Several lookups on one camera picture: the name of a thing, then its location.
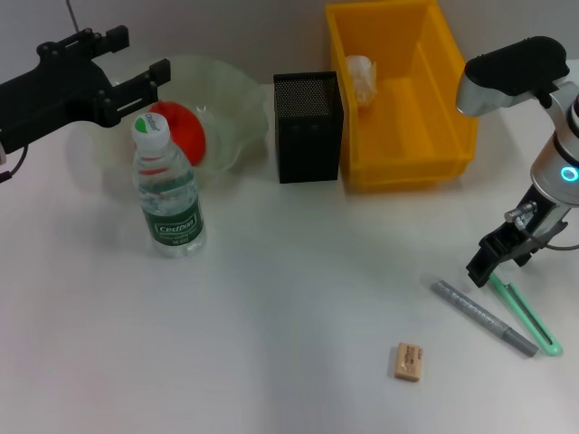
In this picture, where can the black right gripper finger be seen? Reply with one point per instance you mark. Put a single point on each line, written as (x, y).
(527, 255)
(481, 267)

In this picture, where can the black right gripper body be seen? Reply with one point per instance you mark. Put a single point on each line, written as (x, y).
(520, 230)

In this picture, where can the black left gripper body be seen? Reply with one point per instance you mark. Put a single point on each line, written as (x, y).
(54, 95)

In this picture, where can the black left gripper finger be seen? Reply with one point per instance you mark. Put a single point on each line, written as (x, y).
(145, 81)
(115, 40)

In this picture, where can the grey marker pen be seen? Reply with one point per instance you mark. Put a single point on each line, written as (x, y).
(475, 314)

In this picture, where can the mint green utility knife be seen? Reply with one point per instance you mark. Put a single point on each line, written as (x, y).
(529, 321)

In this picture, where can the orange fruit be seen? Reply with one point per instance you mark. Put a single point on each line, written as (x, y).
(190, 131)

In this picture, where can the beige eraser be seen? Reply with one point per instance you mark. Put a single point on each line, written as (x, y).
(405, 361)

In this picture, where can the clear green-label water bottle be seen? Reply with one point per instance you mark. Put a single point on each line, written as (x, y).
(172, 203)

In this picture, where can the white paper ball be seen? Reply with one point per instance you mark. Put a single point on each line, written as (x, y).
(362, 81)

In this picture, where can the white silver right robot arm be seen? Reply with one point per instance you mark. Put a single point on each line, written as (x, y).
(561, 153)

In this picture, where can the pale green glass fruit plate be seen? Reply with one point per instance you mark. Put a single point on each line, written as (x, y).
(230, 113)

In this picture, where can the black mesh pen holder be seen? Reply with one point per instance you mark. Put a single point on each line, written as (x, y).
(307, 144)

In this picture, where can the yellow plastic bin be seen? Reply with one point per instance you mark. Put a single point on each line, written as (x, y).
(407, 135)

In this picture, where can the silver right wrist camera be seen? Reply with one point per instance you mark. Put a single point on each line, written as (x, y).
(511, 72)

